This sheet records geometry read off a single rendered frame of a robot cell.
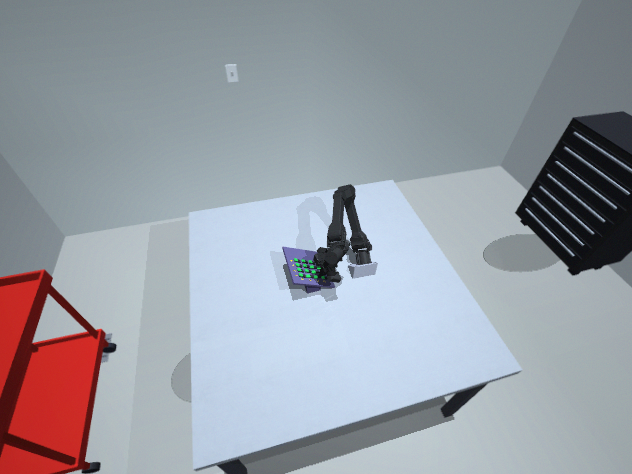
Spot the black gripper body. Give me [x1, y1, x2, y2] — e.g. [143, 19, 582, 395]
[317, 247, 343, 283]

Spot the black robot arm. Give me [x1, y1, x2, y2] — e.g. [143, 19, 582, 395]
[313, 184, 372, 267]

